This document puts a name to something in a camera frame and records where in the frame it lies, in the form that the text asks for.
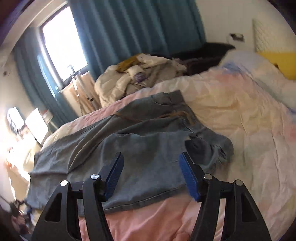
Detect left teal curtain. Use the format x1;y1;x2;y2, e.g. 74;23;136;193
13;27;78;128

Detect white quilted headboard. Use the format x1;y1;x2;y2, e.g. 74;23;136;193
252;19;295;53

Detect pastel tie-dye duvet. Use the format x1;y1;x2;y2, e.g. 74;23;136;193
30;49;296;241

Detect right teal curtain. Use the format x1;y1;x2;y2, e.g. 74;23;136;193
68;1;206;80

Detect white chair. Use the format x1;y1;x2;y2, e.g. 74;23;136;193
25;108;49;145

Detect wall power socket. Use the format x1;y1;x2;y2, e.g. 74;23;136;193
229;33;245;42

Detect cream puffer jacket pile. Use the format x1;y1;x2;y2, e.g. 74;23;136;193
94;53;187;108

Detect teal curtain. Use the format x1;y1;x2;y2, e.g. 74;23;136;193
68;1;206;80
13;27;78;128

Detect person left hand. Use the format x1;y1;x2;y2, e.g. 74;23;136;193
11;214;30;235

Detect pastel pillow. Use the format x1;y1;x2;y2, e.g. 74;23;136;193
219;50;295;112

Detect black armchair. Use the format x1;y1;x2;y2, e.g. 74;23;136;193
171;43;235;76

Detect silver tripod stand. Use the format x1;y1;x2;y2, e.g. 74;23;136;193
68;65;97;116

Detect white dresser desk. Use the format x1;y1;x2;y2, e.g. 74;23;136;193
4;128;41;173

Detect yellow plush toy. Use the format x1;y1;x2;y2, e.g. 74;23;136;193
257;51;296;80

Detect mustard yellow garment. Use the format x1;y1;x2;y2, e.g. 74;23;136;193
116;54;143;73

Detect vanity mirror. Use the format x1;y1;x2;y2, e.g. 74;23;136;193
6;106;25;135

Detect grey denim jeans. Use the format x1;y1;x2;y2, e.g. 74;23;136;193
26;90;234;213

